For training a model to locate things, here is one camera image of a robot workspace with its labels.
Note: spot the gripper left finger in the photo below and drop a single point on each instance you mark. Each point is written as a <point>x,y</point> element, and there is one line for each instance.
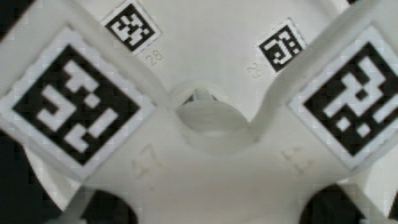
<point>75,208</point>

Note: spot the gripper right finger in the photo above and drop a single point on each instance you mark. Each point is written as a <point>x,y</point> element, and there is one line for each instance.
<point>373,216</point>

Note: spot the white cylindrical table leg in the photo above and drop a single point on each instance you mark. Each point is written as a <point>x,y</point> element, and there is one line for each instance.
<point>204,109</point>

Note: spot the white round table top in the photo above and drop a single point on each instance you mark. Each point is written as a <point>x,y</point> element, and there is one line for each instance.
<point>206,43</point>

